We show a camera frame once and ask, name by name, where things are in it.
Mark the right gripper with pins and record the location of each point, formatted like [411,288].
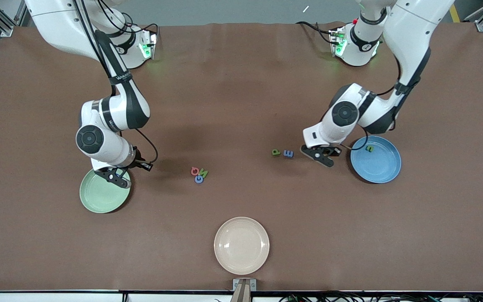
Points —
[139,162]

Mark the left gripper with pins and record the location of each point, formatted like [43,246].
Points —
[336,149]

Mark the blue letter E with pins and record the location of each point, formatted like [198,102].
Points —
[288,153]

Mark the green letter p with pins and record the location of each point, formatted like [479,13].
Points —
[276,152]

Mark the red letter Q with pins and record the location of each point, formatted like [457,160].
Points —
[191,170]

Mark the blue letter G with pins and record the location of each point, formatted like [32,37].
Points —
[196,179]

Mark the green letter N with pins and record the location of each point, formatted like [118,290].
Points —
[204,172]

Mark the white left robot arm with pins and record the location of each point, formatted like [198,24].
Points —
[409,33]

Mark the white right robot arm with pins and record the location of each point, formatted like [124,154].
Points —
[57,25]

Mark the light green plate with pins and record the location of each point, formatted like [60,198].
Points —
[103,197]

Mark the blue plate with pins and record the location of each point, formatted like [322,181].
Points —
[380,165]

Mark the brown table mat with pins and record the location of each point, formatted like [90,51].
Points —
[241,105]

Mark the beige plate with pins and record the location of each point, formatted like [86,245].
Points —
[241,245]

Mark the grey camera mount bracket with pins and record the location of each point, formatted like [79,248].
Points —
[244,285]

